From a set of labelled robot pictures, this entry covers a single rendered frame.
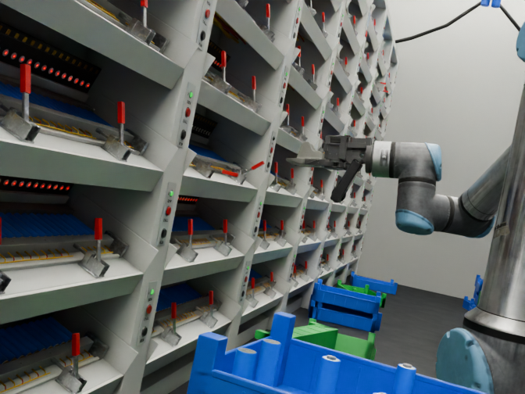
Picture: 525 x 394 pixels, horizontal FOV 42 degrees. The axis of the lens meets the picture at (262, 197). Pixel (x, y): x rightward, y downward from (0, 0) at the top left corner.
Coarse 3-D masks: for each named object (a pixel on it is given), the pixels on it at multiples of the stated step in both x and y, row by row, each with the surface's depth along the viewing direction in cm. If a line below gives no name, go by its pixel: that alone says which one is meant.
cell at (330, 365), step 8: (328, 360) 62; (336, 360) 63; (320, 368) 63; (328, 368) 62; (336, 368) 62; (320, 376) 62; (328, 376) 62; (336, 376) 62; (320, 384) 62; (328, 384) 62; (336, 384) 63; (320, 392) 62; (328, 392) 62
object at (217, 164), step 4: (196, 156) 152; (200, 156) 157; (204, 156) 162; (192, 160) 151; (204, 160) 159; (208, 160) 161; (212, 160) 165; (216, 160) 170; (220, 160) 176; (208, 164) 163; (212, 164) 166; (216, 164) 169; (220, 164) 172; (224, 164) 175; (228, 164) 179; (232, 164) 185; (216, 168) 167; (220, 168) 173; (224, 168) 177; (236, 168) 187; (240, 168) 191
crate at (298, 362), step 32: (288, 320) 72; (224, 352) 57; (288, 352) 74; (320, 352) 73; (192, 384) 56; (224, 384) 55; (256, 384) 54; (288, 384) 74; (352, 384) 71; (384, 384) 70; (416, 384) 69; (448, 384) 68
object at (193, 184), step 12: (216, 144) 195; (192, 156) 133; (228, 156) 194; (240, 156) 193; (192, 168) 150; (192, 180) 140; (204, 180) 147; (216, 180) 157; (228, 180) 170; (252, 180) 192; (180, 192) 138; (192, 192) 145; (204, 192) 152; (216, 192) 160; (228, 192) 168; (240, 192) 178; (252, 192) 189
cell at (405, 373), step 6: (402, 366) 66; (408, 366) 65; (396, 372) 66; (402, 372) 65; (408, 372) 65; (414, 372) 65; (396, 378) 66; (402, 378) 65; (408, 378) 65; (414, 378) 66; (396, 384) 65; (402, 384) 65; (408, 384) 65; (396, 390) 65; (402, 390) 65; (408, 390) 65
